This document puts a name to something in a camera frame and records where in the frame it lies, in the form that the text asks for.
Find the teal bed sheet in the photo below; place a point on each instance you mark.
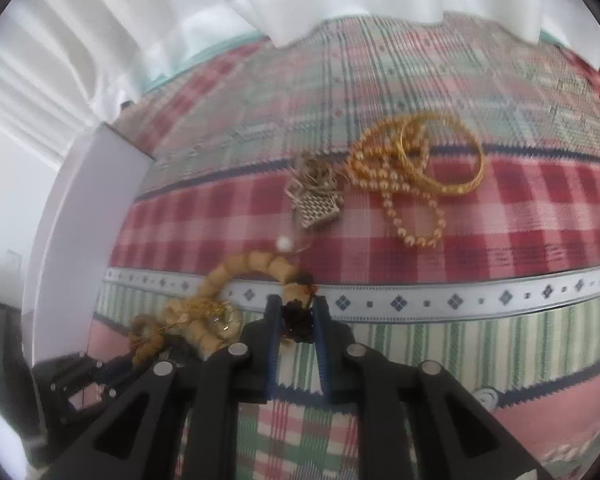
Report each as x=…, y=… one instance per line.
x=155, y=81

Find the plaid pink green blanket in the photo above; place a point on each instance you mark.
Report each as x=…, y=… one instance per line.
x=480, y=220

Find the gold bangle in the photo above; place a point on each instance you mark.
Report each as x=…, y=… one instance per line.
x=406, y=152
x=472, y=180

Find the white pearl pendant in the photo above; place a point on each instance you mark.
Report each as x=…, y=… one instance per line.
x=283, y=244

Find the white round blanket label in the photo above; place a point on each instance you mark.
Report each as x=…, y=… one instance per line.
x=487, y=399

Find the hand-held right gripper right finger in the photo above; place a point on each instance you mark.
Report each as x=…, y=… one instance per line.
x=322, y=350

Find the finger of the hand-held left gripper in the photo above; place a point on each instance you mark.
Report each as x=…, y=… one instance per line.
x=107, y=392
x=65, y=372

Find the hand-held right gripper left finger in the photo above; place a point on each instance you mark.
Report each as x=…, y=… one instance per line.
x=273, y=345

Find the white curtain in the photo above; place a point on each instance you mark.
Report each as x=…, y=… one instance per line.
x=130, y=20

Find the white cardboard box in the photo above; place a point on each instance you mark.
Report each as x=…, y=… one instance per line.
x=80, y=235

